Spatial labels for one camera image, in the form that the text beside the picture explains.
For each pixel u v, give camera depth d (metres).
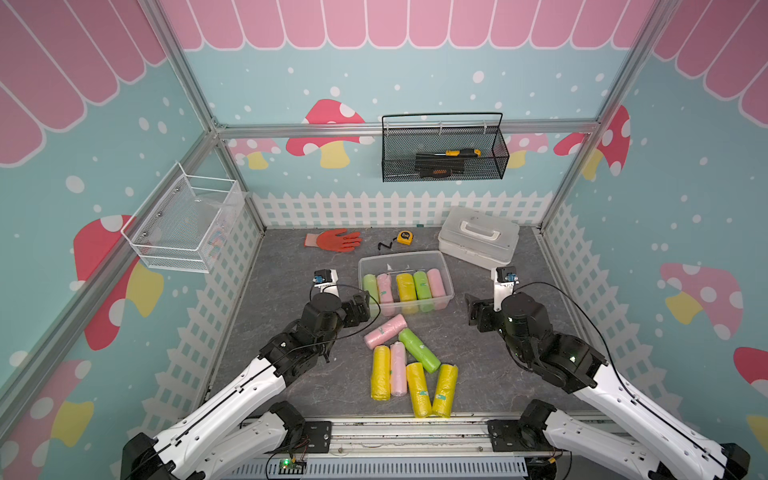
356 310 0.67
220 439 0.44
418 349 0.85
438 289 0.97
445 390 0.78
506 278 0.58
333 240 1.16
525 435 0.66
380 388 0.80
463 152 0.91
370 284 0.99
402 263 1.11
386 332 0.88
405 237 1.16
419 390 0.78
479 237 1.02
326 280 0.65
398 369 0.83
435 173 0.88
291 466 0.73
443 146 0.94
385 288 0.97
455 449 0.74
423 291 0.97
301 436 0.69
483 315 0.61
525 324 0.49
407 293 0.98
